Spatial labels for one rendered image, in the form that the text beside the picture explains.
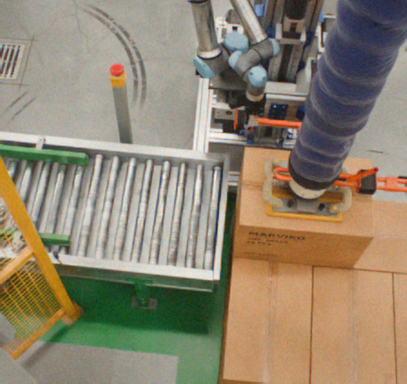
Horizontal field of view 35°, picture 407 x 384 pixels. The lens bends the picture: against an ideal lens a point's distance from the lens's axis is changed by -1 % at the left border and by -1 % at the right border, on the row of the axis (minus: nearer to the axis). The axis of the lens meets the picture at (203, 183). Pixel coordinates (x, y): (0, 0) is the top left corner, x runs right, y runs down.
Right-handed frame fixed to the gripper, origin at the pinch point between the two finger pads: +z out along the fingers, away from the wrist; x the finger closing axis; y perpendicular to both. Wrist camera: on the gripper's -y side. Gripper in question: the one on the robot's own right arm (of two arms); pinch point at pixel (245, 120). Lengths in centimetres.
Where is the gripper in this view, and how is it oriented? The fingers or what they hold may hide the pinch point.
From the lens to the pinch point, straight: 294.2
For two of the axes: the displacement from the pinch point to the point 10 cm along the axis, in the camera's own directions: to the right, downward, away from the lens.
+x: 0.7, -8.9, 4.6
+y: 10.0, 0.8, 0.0
